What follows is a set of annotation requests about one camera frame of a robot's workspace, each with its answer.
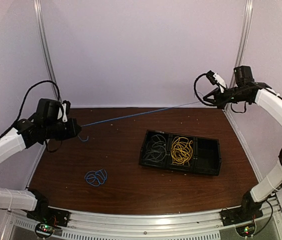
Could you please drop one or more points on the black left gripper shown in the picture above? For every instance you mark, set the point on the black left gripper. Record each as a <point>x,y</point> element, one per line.
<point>71,132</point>

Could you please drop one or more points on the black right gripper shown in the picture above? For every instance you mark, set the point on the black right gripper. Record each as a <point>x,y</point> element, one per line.
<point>218,100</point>

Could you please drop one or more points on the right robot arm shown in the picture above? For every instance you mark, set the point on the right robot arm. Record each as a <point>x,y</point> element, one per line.
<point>260,131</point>

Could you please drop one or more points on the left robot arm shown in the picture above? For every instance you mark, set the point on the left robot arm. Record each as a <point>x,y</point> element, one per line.
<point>49,122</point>

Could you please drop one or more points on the black three-compartment bin tray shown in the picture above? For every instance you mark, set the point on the black three-compartment bin tray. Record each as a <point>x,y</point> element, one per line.
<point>181,153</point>

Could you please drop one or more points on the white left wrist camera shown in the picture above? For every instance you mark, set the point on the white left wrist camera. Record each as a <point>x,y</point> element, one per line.
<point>64,109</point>

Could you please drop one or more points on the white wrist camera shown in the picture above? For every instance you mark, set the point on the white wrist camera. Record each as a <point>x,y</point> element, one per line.
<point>64,109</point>
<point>216,79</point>

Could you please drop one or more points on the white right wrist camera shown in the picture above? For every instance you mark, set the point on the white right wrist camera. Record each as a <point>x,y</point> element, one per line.
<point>216,79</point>

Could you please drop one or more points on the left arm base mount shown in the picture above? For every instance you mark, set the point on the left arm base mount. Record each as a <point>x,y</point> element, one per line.
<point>51,216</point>

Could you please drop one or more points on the aluminium frame post right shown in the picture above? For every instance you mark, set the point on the aluminium frame post right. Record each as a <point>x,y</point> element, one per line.
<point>245,32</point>

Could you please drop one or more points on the aluminium frame post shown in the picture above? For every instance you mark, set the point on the aluminium frame post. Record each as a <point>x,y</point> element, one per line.
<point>245,32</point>
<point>37,4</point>

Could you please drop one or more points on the aluminium front rail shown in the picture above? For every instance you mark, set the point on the aluminium front rail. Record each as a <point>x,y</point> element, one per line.
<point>202,225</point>

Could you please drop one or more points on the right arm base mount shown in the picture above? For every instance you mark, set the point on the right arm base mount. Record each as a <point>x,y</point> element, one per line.
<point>238,215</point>

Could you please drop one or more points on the aluminium frame post left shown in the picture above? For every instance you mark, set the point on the aluminium frame post left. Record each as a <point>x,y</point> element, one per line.
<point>37,4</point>

